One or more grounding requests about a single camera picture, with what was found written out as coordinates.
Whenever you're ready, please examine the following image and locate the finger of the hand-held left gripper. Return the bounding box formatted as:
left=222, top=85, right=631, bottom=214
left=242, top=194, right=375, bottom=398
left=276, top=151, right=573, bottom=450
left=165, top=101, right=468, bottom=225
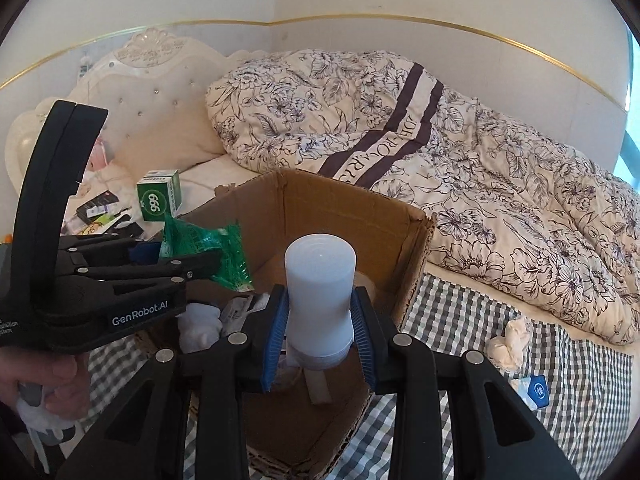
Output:
left=77, top=250, right=223, bottom=283
left=60, top=237, right=166, bottom=263

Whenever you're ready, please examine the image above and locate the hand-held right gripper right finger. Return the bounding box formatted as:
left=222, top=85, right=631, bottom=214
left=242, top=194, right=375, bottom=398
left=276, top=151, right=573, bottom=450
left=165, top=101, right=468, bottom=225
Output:
left=350, top=285, right=586, bottom=480

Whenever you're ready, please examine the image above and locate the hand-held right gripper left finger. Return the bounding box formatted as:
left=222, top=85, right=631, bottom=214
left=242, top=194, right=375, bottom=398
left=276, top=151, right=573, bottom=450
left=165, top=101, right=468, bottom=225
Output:
left=50, top=284, right=291, bottom=480

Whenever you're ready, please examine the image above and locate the green plastic packet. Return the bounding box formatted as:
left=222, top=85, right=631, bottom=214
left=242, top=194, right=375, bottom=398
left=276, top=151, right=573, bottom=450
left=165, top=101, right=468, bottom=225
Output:
left=159, top=216, right=253, bottom=292

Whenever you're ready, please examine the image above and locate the white cylindrical bottle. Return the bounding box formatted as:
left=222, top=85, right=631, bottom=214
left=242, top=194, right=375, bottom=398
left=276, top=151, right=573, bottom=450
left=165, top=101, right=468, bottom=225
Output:
left=284, top=232, right=358, bottom=406

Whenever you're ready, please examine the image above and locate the cardboard box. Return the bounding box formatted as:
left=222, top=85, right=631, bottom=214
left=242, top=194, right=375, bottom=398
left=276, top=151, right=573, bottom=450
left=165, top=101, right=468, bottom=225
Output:
left=135, top=169, right=437, bottom=473

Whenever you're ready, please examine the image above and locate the person's left hand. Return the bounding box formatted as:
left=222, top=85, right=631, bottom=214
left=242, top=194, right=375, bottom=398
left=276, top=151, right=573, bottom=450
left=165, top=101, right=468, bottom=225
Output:
left=0, top=347, right=92, bottom=431

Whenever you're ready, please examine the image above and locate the white paper packet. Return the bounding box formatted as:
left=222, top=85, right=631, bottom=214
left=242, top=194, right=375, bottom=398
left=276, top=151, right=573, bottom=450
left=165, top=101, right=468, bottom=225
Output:
left=220, top=294, right=273, bottom=336

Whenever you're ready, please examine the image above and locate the yellow green snack packet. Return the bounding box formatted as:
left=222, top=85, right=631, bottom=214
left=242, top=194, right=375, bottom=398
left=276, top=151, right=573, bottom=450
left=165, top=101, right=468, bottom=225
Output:
left=80, top=212, right=132, bottom=236

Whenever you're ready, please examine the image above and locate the green white carton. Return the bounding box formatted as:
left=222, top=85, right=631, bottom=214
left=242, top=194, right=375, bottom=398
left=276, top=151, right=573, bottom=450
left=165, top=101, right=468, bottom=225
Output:
left=136, top=169, right=183, bottom=222

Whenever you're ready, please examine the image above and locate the white crumpled cloth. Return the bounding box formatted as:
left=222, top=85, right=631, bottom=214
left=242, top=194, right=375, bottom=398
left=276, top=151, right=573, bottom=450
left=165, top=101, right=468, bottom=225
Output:
left=177, top=302, right=223, bottom=356

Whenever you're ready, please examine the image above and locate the small dark box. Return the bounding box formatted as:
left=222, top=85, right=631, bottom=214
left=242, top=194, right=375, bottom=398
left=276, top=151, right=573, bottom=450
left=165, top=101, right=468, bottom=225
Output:
left=75, top=191, right=123, bottom=222

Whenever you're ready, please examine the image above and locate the cream bed sheet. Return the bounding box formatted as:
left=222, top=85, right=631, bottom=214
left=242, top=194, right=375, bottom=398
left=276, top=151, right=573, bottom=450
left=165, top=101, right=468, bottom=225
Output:
left=177, top=155, right=266, bottom=211

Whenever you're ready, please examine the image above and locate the grey white checked blanket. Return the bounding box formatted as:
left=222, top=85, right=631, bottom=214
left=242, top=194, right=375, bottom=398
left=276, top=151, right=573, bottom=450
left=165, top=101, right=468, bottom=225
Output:
left=85, top=272, right=633, bottom=480

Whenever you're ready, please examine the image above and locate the cream pillow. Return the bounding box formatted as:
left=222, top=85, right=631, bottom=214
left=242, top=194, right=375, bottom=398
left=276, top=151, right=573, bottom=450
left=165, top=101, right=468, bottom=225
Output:
left=112, top=105, right=226, bottom=177

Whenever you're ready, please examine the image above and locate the crumpled white tissue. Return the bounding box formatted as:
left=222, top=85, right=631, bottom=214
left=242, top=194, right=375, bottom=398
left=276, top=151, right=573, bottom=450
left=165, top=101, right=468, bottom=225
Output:
left=487, top=317, right=531, bottom=371

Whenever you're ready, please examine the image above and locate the white tufted headboard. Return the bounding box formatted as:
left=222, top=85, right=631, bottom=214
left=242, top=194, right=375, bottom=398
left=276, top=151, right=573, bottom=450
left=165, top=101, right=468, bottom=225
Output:
left=5, top=27, right=251, bottom=181

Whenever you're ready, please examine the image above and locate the white blue tissue pack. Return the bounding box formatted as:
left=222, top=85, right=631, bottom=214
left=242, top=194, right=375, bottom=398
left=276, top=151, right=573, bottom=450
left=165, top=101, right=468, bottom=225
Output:
left=510, top=372, right=550, bottom=410

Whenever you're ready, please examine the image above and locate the floral duvet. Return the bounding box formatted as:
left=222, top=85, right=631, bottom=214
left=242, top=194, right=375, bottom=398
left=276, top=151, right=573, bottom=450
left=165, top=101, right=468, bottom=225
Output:
left=205, top=49, right=640, bottom=346

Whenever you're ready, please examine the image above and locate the blue curtain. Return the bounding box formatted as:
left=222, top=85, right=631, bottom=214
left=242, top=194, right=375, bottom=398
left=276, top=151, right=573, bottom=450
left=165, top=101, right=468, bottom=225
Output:
left=617, top=130, right=640, bottom=181

